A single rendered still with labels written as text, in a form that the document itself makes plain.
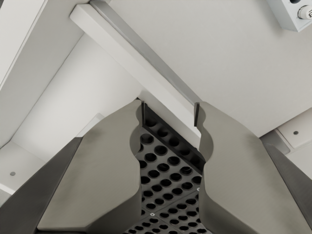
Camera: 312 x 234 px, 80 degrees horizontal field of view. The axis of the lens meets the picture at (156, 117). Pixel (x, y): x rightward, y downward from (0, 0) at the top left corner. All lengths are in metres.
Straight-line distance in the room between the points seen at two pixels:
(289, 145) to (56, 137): 0.36
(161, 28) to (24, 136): 0.25
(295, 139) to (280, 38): 0.16
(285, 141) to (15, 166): 0.42
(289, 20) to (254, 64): 0.07
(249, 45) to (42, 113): 0.29
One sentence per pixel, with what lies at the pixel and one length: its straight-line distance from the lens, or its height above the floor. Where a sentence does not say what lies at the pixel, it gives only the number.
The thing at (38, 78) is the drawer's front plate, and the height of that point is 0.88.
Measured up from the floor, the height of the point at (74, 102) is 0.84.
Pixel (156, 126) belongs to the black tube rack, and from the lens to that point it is 0.20.
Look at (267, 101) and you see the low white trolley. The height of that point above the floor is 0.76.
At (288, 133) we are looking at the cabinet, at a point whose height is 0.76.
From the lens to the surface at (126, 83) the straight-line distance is 0.22.
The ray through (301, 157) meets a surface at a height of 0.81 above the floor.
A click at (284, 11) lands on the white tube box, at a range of 0.27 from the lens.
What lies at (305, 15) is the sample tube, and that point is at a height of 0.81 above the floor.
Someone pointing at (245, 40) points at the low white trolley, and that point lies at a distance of 0.30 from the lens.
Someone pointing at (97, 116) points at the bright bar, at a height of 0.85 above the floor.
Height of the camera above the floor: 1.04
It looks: 59 degrees down
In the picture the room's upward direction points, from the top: 170 degrees counter-clockwise
